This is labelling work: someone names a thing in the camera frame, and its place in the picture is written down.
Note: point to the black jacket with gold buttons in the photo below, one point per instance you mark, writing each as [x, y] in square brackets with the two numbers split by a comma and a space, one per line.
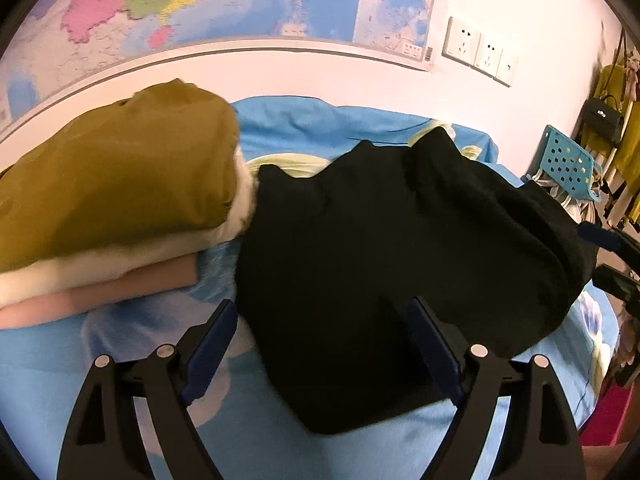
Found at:
[375, 260]

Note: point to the black handbag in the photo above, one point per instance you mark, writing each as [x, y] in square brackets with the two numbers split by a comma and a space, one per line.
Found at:
[602, 117]

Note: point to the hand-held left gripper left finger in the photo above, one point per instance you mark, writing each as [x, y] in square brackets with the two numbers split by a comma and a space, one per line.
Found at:
[207, 355]

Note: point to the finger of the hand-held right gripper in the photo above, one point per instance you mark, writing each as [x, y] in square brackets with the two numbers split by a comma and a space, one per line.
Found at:
[597, 235]
[620, 285]

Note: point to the pale yellow cloth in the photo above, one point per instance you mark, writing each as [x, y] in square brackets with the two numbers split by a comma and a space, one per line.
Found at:
[295, 165]

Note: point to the pink folded garment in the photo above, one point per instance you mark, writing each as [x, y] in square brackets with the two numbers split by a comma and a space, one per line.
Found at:
[100, 295]

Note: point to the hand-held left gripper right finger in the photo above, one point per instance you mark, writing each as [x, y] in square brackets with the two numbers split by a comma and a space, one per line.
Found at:
[435, 350]

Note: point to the olive folded garment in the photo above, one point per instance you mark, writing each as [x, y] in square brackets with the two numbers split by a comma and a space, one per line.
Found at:
[125, 175]

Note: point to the cream folded garment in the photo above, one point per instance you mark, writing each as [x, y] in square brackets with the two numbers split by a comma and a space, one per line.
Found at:
[100, 266]

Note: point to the pink object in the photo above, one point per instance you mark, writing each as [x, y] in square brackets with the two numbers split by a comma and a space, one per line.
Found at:
[607, 415]

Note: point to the blue printed bed sheet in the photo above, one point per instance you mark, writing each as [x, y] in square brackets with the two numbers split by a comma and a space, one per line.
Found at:
[300, 115]

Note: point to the striped cloth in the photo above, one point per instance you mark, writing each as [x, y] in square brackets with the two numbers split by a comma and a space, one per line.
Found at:
[575, 202]

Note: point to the white clothes rack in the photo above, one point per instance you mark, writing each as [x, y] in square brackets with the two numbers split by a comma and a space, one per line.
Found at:
[607, 160]

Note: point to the white wall socket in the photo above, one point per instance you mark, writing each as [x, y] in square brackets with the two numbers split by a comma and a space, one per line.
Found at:
[461, 41]
[506, 67]
[488, 55]

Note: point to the blue perforated plastic basket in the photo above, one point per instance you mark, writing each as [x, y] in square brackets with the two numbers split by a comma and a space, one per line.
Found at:
[565, 160]

